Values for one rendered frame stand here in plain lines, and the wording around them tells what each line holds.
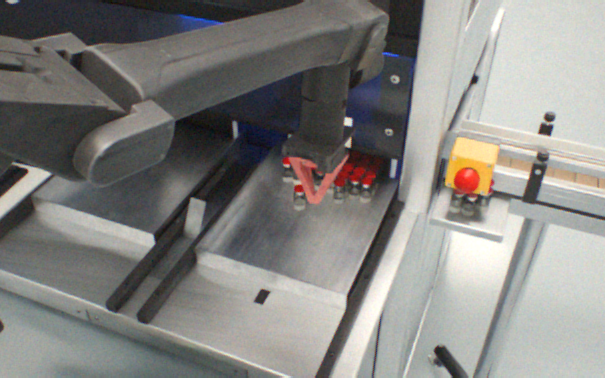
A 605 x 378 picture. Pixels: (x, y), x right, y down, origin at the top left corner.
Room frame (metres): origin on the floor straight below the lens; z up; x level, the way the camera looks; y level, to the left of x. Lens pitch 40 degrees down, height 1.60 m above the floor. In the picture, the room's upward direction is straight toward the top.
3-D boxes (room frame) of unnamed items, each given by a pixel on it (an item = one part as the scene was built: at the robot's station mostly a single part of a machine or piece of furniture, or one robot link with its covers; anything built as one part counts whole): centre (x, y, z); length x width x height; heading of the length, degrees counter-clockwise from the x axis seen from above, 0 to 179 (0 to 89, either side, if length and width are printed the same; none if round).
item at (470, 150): (0.80, -0.29, 1.00); 0.08 x 0.07 x 0.07; 157
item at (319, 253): (0.79, -0.01, 0.90); 0.34 x 0.26 x 0.04; 157
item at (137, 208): (0.92, 0.30, 0.90); 0.34 x 0.26 x 0.04; 157
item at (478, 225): (0.83, -0.32, 0.87); 0.14 x 0.13 x 0.02; 157
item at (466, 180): (0.76, -0.27, 1.00); 0.04 x 0.04 x 0.04; 67
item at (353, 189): (0.87, -0.04, 0.91); 0.18 x 0.02 x 0.05; 67
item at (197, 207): (0.71, 0.21, 0.91); 0.14 x 0.03 x 0.06; 156
